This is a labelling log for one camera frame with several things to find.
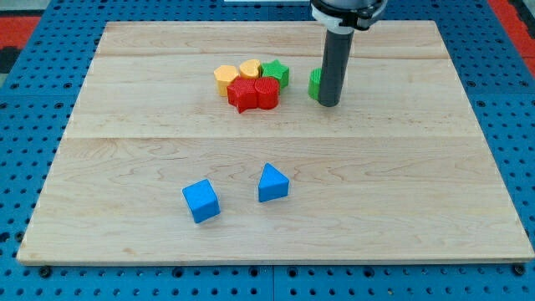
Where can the yellow hexagon block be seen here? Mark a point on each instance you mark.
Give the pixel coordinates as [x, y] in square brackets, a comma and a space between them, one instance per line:
[224, 75]

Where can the red circle block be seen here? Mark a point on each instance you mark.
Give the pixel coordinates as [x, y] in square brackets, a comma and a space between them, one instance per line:
[267, 89]

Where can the green circle block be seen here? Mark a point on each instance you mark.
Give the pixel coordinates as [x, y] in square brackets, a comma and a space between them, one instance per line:
[314, 81]

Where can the blue cube block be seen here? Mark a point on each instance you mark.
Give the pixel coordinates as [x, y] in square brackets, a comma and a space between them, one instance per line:
[201, 200]

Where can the light wooden board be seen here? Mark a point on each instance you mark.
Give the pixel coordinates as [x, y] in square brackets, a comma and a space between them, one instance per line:
[196, 143]

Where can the black white robot wrist mount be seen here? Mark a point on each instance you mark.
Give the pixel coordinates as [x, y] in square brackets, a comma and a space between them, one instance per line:
[345, 16]

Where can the green star block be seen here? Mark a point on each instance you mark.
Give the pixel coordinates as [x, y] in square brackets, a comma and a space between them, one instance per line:
[276, 70]

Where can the yellow heart block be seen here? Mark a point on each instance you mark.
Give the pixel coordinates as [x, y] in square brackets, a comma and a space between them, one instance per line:
[250, 69]

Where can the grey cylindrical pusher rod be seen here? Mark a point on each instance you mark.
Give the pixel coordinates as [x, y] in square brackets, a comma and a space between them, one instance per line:
[335, 59]

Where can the red star block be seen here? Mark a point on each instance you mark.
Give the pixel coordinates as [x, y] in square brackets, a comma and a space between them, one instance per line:
[241, 94]

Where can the blue triangle block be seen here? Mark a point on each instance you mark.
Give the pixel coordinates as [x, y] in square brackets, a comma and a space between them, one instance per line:
[273, 184]

